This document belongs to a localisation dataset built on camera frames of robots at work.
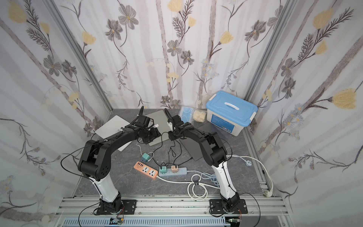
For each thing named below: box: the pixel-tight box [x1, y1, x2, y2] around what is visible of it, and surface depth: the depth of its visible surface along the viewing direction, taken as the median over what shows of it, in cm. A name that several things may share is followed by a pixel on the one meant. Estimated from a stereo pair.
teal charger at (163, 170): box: [159, 165, 168, 175], surface depth 83 cm
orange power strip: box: [133, 160, 159, 179], surface depth 87 cm
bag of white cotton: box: [192, 109, 206, 123], surface depth 116 cm
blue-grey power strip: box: [158, 167, 188, 177], surface depth 86 cm
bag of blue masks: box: [178, 105, 196, 124], surface depth 121 cm
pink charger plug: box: [171, 165, 179, 174], surface depth 83 cm
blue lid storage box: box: [206, 90, 259, 137], surface depth 101 cm
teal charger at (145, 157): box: [140, 152, 151, 163], surface depth 92 cm
